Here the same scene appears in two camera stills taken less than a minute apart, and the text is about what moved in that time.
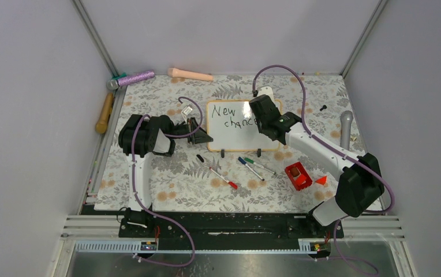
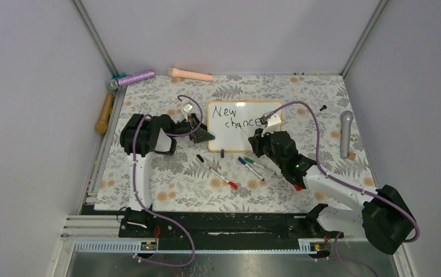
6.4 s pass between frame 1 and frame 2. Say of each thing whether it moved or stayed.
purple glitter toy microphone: stayed
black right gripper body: moved
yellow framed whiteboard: stayed
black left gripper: stayed
